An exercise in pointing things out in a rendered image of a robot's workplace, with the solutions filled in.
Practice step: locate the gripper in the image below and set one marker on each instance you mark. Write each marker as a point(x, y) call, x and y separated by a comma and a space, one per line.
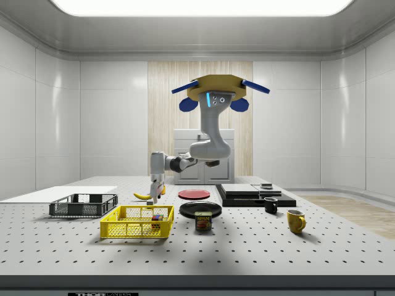
point(156, 180)

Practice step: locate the puzzle cube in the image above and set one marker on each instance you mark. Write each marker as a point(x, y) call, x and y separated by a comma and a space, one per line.
point(157, 218)

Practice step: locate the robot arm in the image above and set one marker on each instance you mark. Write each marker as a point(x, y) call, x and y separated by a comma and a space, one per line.
point(210, 148)

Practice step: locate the banana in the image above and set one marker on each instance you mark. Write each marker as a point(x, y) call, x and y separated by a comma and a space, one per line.
point(142, 196)

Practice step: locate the red plate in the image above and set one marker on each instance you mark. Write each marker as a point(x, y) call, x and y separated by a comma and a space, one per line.
point(193, 194)

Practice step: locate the black plate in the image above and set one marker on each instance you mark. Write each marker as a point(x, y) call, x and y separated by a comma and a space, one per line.
point(200, 208)

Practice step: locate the yellow basket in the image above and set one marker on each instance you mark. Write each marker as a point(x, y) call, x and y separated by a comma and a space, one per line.
point(135, 229)

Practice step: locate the flat-sided can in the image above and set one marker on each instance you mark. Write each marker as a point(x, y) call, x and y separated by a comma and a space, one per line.
point(203, 222)

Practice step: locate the white cabinet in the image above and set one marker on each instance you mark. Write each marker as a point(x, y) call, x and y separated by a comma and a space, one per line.
point(222, 172)

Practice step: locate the dark grey basket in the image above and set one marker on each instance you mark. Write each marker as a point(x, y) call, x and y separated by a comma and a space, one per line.
point(80, 209)

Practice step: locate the black stove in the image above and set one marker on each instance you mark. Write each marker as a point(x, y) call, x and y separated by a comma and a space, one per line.
point(243, 197)

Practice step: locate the white board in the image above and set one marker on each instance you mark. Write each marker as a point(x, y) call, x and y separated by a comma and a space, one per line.
point(46, 193)

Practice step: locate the black mug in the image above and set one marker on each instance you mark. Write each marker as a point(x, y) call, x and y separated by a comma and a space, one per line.
point(270, 206)

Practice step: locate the yellow mug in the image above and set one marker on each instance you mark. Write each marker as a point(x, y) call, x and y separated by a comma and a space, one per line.
point(295, 222)

